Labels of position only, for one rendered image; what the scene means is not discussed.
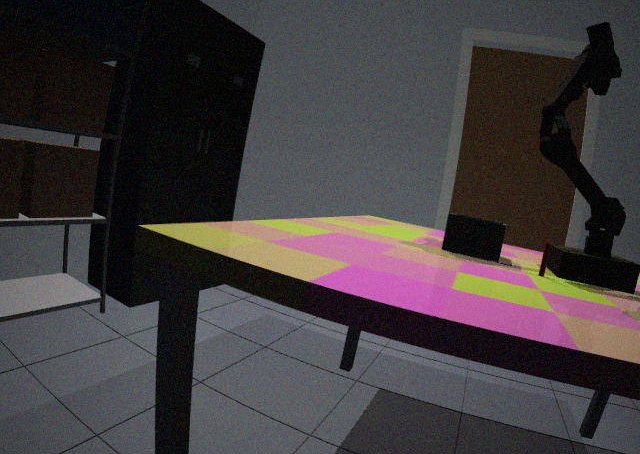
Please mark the red peg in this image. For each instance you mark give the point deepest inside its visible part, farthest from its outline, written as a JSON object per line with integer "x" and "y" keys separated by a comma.
{"x": 544, "y": 259}

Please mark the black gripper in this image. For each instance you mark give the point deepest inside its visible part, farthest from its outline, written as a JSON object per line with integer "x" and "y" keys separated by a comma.
{"x": 596, "y": 76}

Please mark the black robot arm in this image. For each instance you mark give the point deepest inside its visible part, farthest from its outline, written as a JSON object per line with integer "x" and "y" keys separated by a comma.
{"x": 607, "y": 212}

